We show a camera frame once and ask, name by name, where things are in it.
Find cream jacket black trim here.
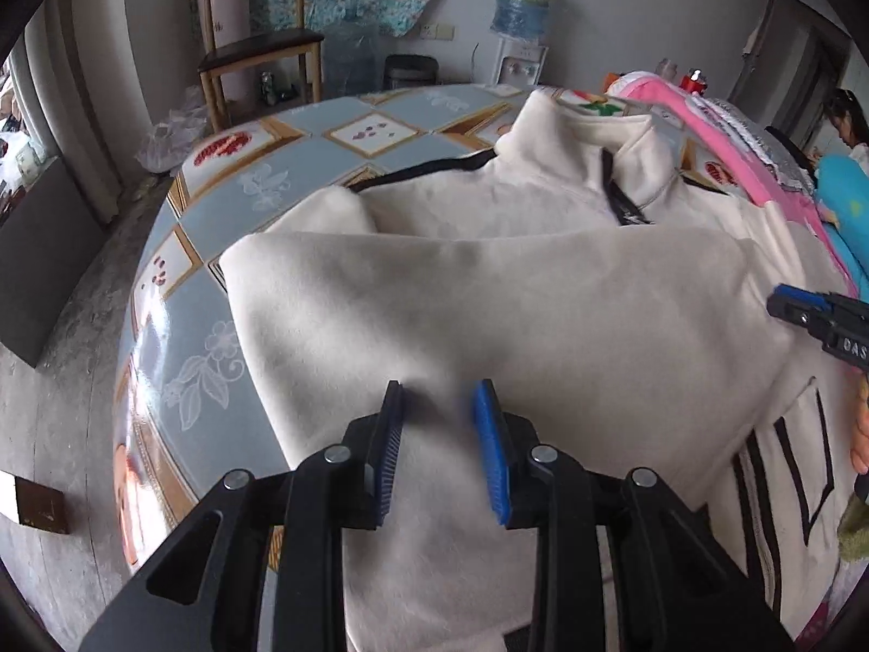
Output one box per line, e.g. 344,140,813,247
219,91,857,650

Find person's right hand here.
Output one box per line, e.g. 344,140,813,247
850,377,869,475

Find blue patterned bed mat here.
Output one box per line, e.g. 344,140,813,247
114,85,748,571

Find green white fluffy sleeve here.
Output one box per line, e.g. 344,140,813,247
836,494,869,562

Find brown cardboard box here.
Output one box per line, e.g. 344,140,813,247
0,471,71,534

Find pink floral blanket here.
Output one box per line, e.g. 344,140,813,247
606,71,867,299

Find woman with dark hair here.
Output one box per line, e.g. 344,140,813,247
823,89,869,149

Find dark grey cabinet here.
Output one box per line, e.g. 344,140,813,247
0,159,105,368

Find white water dispenser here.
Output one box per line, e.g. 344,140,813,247
490,35,550,87

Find blue water bottle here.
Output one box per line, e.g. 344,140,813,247
490,0,552,44

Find white plastic bag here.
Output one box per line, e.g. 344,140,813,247
134,87,211,174

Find grey curtain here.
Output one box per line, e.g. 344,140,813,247
9,0,140,225

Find wooden chair black seat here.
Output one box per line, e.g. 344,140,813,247
196,0,324,133

